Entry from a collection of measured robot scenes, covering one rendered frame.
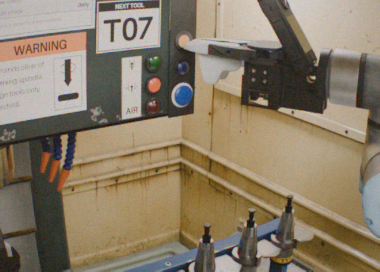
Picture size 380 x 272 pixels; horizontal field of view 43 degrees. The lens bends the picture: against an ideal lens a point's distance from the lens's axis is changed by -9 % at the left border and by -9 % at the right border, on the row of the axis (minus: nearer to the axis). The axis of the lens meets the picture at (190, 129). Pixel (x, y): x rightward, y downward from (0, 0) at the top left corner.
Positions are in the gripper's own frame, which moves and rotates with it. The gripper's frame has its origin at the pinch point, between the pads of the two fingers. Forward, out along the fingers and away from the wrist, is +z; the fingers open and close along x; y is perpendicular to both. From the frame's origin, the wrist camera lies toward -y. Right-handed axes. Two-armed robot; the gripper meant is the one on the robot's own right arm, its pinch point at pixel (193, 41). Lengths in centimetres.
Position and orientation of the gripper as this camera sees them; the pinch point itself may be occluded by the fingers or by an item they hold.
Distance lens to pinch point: 73.7
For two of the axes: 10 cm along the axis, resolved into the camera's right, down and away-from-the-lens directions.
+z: -9.1, -1.6, 3.9
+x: 4.2, -2.7, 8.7
